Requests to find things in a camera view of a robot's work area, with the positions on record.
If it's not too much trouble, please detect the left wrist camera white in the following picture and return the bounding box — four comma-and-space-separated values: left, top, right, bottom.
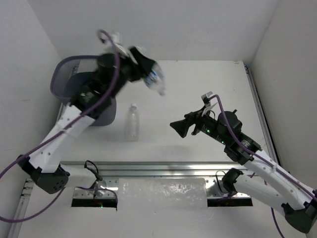
104, 31, 129, 56

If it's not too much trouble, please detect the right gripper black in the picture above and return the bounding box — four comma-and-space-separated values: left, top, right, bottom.
169, 105, 227, 145

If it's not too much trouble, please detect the clear bottle grey label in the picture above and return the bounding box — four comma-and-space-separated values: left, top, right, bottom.
144, 63, 165, 96

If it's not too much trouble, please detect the grey mesh waste bin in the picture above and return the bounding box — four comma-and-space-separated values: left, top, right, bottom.
50, 55, 117, 127

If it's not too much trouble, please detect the aluminium rail frame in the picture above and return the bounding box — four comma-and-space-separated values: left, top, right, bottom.
18, 61, 297, 206

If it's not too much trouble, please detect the clear bottle white cap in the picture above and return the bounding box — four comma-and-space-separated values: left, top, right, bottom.
124, 103, 140, 142

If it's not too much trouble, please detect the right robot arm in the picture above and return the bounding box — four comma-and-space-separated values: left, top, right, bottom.
170, 110, 317, 234

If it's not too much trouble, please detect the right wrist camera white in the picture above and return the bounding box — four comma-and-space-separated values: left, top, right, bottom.
201, 91, 218, 116

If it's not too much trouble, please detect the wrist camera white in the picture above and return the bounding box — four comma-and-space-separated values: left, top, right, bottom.
104, 31, 129, 56
201, 91, 218, 116

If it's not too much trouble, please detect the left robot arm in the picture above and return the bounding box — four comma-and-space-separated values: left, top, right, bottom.
17, 47, 163, 194

